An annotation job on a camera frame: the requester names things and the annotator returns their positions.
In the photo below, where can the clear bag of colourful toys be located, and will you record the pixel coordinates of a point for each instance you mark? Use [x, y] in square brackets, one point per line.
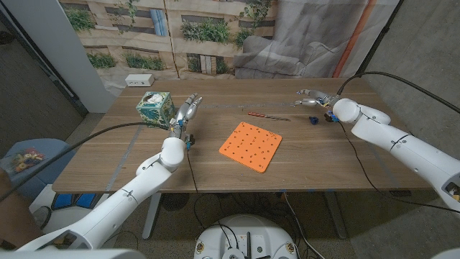
[25, 160]

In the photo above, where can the white base with blue panels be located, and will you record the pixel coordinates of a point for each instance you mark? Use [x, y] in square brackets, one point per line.
[68, 201]

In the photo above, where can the person's brown trouser leg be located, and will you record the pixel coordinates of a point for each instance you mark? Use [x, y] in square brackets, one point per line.
[18, 216]

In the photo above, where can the printed fabric backdrop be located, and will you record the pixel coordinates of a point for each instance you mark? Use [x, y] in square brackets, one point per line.
[215, 36]

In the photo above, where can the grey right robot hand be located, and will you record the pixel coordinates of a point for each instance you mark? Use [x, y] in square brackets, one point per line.
[321, 99]

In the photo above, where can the grey table leg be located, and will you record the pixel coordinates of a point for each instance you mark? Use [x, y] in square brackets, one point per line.
[336, 216]

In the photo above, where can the blue peg toy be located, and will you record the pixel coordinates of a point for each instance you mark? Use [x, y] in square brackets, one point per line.
[314, 120]

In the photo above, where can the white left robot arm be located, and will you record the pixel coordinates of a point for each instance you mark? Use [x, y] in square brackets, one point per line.
[143, 180]

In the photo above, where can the black round disc under table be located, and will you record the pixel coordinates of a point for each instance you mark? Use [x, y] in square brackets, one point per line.
[174, 201]

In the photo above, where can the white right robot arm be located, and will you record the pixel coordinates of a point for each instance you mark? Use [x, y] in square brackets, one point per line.
[413, 151]

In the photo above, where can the white power strip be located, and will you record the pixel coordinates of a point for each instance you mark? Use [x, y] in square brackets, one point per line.
[139, 80]

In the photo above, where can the green floral tissue box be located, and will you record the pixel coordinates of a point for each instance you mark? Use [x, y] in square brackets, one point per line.
[154, 108]

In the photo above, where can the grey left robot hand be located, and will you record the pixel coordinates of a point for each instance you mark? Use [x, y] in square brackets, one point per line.
[183, 115]

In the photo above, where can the grey shoe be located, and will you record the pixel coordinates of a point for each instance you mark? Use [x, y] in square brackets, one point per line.
[42, 216]

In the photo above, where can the blue bin with items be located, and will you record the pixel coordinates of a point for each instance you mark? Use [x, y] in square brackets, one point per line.
[54, 169]

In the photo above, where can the orange square pegboard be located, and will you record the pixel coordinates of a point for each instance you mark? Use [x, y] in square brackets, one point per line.
[251, 147]

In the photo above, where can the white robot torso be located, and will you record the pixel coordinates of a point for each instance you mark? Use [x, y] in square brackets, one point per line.
[246, 234]

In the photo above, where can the white table leg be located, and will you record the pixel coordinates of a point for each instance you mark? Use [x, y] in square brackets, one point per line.
[151, 216]

